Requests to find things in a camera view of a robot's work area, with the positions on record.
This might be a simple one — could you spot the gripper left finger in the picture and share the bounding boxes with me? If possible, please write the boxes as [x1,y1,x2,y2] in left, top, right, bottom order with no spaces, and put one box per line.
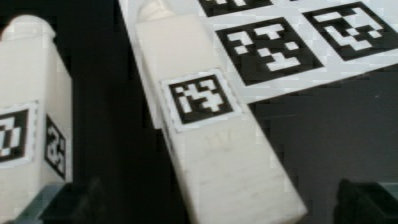
[12,179,107,224]

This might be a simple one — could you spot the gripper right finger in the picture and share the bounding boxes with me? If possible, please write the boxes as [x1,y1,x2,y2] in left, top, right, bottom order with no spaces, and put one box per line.
[335,179,398,224]

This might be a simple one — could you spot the white desk leg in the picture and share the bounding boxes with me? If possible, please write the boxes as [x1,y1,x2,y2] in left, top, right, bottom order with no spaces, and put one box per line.
[0,15,74,224]
[136,0,308,224]

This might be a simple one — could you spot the fiducial marker base plate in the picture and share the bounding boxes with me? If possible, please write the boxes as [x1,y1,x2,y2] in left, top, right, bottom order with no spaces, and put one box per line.
[116,0,398,129]

